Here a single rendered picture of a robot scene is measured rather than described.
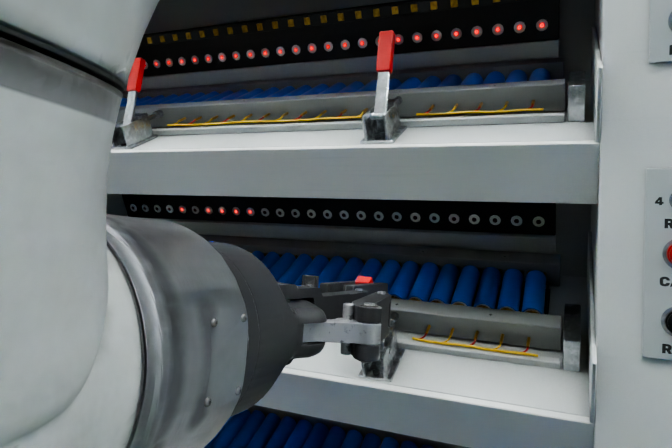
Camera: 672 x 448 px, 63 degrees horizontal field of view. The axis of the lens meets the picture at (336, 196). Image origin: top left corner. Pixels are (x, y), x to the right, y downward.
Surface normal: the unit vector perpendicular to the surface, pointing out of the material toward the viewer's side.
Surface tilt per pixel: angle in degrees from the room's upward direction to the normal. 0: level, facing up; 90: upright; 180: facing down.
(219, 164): 112
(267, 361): 100
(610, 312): 90
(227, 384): 90
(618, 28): 90
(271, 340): 88
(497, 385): 22
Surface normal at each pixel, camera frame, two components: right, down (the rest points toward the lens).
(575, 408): -0.14, -0.92
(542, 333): -0.39, 0.40
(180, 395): 0.90, 0.15
